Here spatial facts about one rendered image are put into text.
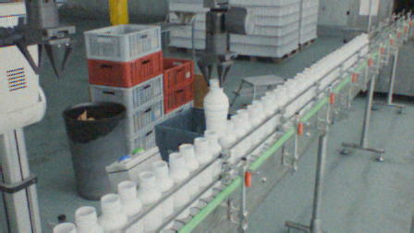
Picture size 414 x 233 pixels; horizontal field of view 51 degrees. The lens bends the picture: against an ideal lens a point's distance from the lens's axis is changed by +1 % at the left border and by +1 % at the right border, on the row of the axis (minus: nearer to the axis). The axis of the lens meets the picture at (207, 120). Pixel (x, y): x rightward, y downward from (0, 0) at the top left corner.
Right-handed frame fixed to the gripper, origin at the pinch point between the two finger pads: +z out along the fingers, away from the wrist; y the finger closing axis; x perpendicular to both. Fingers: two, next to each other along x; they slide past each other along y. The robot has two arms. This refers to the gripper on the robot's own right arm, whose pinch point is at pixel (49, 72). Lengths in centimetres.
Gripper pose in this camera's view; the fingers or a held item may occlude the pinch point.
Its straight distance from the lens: 92.3
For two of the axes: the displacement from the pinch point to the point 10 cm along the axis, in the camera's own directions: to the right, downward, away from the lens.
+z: 0.0, 9.4, 3.3
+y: 8.7, 1.7, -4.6
